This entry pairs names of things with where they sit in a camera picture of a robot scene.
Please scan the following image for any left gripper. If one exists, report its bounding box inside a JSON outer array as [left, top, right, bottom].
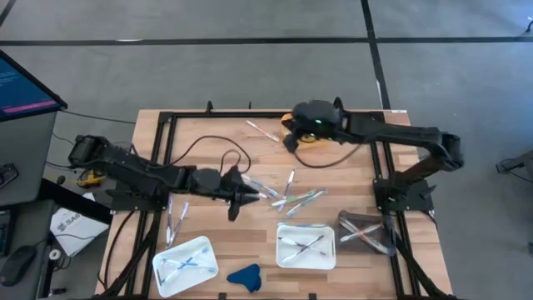
[[220, 166, 262, 222]]

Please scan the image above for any black toothbrush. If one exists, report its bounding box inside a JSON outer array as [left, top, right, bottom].
[[281, 234, 326, 263], [277, 236, 329, 256]]

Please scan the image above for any orange toothbrush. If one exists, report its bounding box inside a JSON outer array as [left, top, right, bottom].
[[339, 223, 383, 243], [338, 217, 391, 256]]

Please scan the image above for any orange plastic bin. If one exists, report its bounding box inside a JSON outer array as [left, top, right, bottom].
[[281, 111, 335, 149]]

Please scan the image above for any pink wrapped toothbrush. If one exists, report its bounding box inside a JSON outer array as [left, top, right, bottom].
[[245, 119, 281, 143]]

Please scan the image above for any clear plastic bags pile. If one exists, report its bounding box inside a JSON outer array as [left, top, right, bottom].
[[277, 167, 296, 213]]

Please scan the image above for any green wrapped toothbrush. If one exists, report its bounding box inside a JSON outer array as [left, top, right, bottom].
[[270, 189, 316, 208]]

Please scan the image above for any white plastic bin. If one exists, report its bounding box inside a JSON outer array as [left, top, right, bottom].
[[276, 224, 337, 271], [152, 235, 220, 298]]

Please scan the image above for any blue cloth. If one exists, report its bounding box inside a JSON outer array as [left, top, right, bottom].
[[226, 262, 263, 293]]

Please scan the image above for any dark translucent plastic bin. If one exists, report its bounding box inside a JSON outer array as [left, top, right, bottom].
[[335, 210, 396, 258]]

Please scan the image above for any yellow tool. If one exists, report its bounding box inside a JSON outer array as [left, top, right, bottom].
[[76, 169, 106, 189]]

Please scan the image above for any black desk beam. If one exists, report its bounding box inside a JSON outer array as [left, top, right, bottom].
[[37, 177, 114, 225]]

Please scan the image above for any white cardboard box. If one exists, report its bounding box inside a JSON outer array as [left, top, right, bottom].
[[49, 191, 111, 258]]

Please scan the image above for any grey table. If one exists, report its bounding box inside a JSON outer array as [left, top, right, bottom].
[[0, 111, 58, 208]]

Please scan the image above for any black computer mouse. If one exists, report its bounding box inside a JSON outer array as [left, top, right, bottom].
[[0, 244, 37, 288]]

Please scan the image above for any black controller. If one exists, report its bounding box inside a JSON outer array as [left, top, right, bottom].
[[0, 162, 20, 188]]

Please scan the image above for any black keyboard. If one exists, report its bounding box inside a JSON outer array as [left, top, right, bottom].
[[0, 209, 13, 258]]

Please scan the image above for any large blue screen monitor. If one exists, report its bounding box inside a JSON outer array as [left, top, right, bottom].
[[0, 48, 68, 123]]

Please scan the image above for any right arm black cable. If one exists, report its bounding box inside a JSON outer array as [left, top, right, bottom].
[[292, 140, 364, 170]]

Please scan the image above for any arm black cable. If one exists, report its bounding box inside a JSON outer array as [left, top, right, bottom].
[[169, 134, 253, 177], [292, 140, 364, 170]]

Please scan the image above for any black aluminium frame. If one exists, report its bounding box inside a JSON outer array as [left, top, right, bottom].
[[96, 108, 459, 300]]

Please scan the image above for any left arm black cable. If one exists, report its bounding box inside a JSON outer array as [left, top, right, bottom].
[[169, 134, 253, 177]]

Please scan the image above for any thick black cable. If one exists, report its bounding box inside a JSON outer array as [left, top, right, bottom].
[[96, 209, 139, 293]]

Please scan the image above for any thin floor cable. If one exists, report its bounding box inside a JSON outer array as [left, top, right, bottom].
[[60, 107, 137, 126]]

